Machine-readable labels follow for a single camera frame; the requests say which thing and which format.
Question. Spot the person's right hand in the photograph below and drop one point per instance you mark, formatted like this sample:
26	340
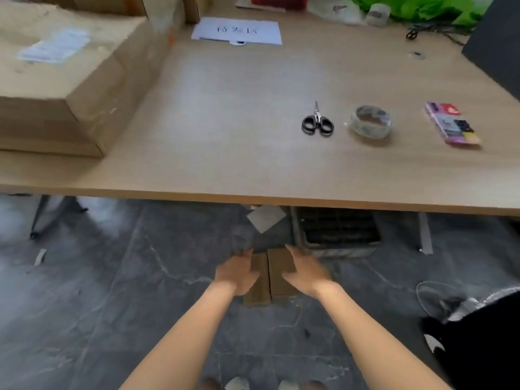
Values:
308	276

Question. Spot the person's left hand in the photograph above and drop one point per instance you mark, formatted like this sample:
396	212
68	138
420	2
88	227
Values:
235	275

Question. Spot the person's right thumb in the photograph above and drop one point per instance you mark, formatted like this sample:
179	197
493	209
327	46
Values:
291	276

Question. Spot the person's left thumb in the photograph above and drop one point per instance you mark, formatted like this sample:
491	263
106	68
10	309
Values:
254	278

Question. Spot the small cardboard box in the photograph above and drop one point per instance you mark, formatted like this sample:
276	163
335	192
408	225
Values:
272	276

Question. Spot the person's left forearm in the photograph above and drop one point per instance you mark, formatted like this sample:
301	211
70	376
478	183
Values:
178	341

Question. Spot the person's right forearm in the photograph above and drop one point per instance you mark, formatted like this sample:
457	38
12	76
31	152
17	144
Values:
373	341

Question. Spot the white paper scrap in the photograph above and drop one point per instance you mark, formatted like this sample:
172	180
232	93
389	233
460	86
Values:
266	218

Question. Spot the grey plastic crate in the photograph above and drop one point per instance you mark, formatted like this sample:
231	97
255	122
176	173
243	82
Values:
335	231

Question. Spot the person's left shoe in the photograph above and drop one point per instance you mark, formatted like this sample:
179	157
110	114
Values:
237	384

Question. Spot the person's shoe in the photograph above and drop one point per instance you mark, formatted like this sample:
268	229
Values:
289	385
237	384

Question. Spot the person's right shoe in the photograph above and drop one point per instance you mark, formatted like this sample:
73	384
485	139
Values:
289	385

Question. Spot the white table leg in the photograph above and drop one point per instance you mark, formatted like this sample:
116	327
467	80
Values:
425	233

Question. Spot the clear tape roll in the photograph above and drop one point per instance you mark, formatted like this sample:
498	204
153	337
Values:
371	121

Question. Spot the black table leg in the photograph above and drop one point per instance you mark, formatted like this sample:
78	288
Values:
50	215

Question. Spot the small white floor scrap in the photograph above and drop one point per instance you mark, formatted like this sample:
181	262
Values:
40	257

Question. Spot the colourful flat packet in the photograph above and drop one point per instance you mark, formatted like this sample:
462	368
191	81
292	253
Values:
453	123

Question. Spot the white paper sheet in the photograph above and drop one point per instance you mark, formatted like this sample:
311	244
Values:
237	31

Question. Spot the white plastic bag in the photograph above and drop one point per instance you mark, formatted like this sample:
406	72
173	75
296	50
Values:
335	8

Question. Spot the red box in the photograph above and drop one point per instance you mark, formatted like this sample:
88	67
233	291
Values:
279	1

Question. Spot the large brown cardboard box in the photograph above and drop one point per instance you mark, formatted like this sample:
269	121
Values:
69	73

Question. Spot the narrow cardboard box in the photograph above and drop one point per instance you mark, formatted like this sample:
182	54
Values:
197	7

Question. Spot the green plastic bag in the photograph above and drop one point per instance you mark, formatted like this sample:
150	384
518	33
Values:
426	7

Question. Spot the white shipping label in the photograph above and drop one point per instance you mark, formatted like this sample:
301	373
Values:
55	45

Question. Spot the black panel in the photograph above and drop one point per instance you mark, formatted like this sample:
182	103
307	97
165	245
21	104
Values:
497	40

